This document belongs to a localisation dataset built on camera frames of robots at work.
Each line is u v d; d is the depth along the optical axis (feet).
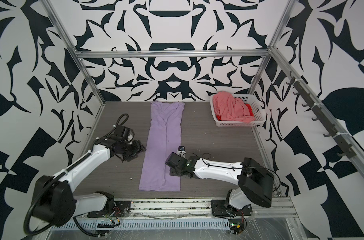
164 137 3.26
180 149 2.50
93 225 2.30
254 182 1.41
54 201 1.30
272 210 2.49
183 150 2.49
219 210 2.41
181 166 2.06
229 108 3.52
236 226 2.34
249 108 3.55
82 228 2.28
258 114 3.44
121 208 2.41
